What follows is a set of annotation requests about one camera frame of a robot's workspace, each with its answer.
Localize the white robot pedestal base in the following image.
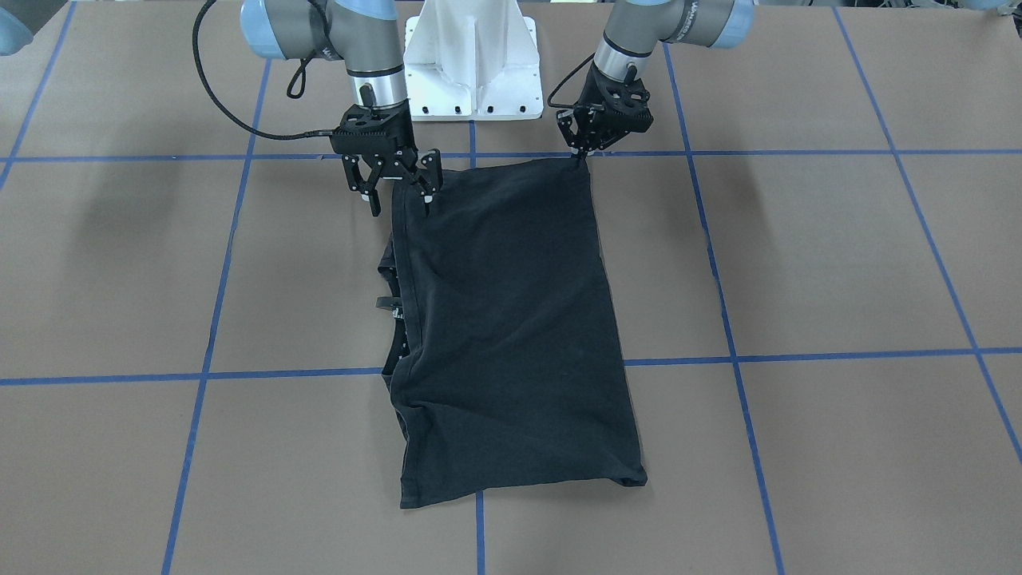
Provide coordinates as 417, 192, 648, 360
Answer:
404, 1, 545, 121

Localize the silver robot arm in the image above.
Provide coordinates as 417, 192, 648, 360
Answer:
240, 1, 444, 215
547, 1, 756, 161

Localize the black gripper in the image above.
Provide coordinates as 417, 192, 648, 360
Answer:
556, 63, 654, 166
329, 101, 444, 217

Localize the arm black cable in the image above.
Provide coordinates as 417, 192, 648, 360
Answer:
546, 53, 598, 114
192, 0, 340, 143

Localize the black printed t-shirt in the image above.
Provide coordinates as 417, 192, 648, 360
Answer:
378, 157, 648, 510

